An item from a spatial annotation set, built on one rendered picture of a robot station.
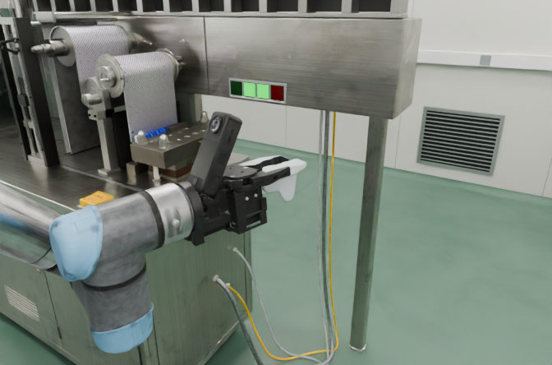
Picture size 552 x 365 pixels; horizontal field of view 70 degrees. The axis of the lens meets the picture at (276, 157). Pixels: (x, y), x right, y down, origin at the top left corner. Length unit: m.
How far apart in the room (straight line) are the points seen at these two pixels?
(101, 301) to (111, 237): 0.08
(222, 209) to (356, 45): 0.86
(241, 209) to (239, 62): 1.02
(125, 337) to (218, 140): 0.27
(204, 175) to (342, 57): 0.87
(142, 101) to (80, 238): 1.08
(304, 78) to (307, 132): 2.76
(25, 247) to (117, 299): 0.15
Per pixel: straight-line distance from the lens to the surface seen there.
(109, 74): 1.46
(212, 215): 0.56
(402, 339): 2.15
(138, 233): 0.49
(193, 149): 1.44
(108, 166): 1.58
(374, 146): 1.51
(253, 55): 1.48
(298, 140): 4.20
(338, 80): 1.33
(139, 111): 1.51
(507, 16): 3.55
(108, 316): 0.54
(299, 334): 2.08
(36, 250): 0.60
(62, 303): 1.79
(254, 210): 0.58
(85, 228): 0.48
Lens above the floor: 1.47
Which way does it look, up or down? 21 degrees down
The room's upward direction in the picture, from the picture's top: straight up
